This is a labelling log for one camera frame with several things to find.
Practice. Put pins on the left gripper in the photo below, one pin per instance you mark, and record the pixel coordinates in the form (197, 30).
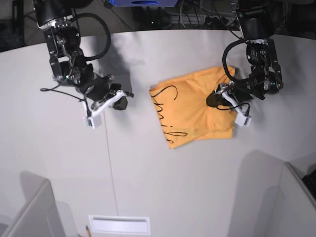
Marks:
(242, 93)

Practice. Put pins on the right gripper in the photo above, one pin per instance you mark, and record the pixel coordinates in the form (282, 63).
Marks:
(100, 89)

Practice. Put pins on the yellow orange T-shirt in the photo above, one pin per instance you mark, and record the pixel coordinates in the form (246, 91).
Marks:
(182, 110)

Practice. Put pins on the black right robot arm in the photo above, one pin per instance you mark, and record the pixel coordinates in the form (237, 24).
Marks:
(59, 22)

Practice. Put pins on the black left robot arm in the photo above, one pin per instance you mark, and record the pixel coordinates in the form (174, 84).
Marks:
(256, 27)

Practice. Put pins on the white power strip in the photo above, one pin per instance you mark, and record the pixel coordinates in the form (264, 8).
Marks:
(191, 20)

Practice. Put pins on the grey right partition panel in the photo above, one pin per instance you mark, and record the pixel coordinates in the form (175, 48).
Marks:
(295, 190)

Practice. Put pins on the grey partition panel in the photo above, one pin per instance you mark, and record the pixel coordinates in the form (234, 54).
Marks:
(295, 190)
(39, 217)

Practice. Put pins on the white slotted tray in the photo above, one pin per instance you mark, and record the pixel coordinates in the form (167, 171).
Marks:
(120, 225)

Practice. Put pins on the black keyboard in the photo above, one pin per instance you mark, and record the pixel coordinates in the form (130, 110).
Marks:
(310, 182)

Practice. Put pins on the pencil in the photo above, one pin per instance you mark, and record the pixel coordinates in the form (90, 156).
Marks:
(88, 231)

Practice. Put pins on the grey left partition panel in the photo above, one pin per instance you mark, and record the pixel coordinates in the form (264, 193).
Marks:
(39, 217)

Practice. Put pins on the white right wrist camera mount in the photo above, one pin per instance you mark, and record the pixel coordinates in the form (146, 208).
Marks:
(93, 116)

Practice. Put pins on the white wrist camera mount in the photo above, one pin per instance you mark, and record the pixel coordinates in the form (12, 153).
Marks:
(93, 116)
(242, 109)

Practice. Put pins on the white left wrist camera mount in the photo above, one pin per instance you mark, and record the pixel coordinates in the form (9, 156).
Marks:
(242, 109)

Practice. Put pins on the blue base camera housing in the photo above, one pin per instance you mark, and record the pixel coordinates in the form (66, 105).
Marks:
(142, 3)

